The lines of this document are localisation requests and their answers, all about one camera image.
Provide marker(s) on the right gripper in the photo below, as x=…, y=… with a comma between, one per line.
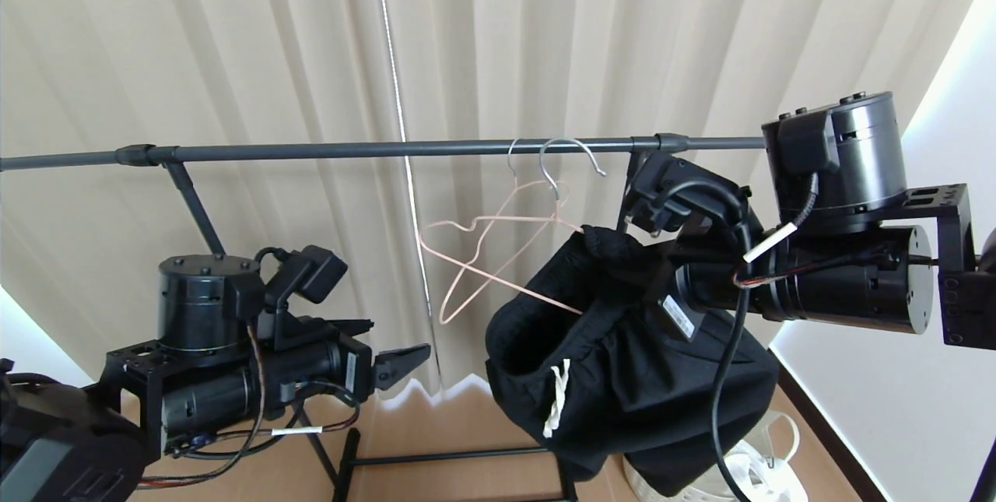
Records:
x=840, y=284

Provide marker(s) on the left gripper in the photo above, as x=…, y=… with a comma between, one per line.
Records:
x=311, y=377

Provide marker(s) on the pink clothes hanger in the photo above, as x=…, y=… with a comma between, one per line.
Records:
x=451, y=292
x=498, y=219

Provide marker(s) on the black shorts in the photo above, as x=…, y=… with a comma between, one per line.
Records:
x=622, y=377

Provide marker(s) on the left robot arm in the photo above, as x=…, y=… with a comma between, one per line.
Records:
x=206, y=300

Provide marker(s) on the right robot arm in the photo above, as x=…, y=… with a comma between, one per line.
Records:
x=840, y=159

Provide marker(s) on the black clothes rack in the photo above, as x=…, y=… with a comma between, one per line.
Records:
x=350, y=150

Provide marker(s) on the white laundry basket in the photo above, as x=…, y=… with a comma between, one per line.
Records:
x=770, y=471

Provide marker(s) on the white garment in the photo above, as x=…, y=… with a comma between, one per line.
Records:
x=759, y=479

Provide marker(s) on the beige curtain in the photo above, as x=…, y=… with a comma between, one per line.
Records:
x=233, y=43

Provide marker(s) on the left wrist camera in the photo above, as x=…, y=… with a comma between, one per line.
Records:
x=311, y=272

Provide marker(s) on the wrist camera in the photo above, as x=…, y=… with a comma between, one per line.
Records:
x=661, y=183
x=311, y=272

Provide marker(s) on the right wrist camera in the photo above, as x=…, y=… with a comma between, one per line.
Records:
x=661, y=183

